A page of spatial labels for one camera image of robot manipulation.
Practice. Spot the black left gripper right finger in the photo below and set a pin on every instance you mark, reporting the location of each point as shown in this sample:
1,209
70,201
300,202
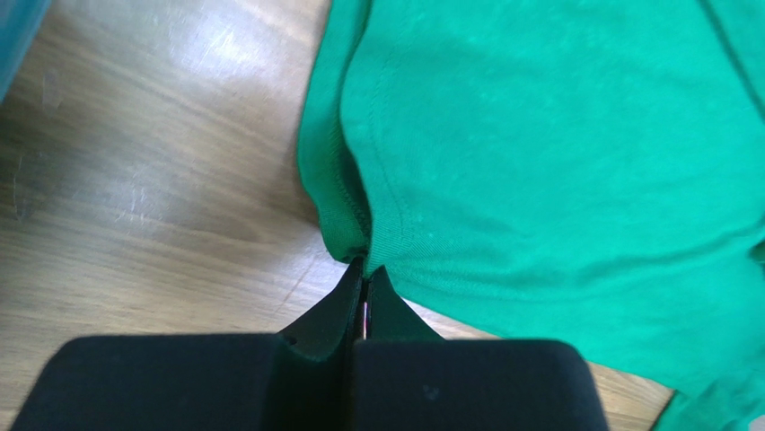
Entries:
407,377

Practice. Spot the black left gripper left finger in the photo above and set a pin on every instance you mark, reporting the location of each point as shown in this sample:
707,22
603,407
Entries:
293,379

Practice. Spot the green t-shirt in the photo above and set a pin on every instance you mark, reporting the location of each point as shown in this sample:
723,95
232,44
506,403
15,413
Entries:
587,171

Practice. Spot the clear blue plastic bin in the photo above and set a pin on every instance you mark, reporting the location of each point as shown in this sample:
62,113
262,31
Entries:
20,22

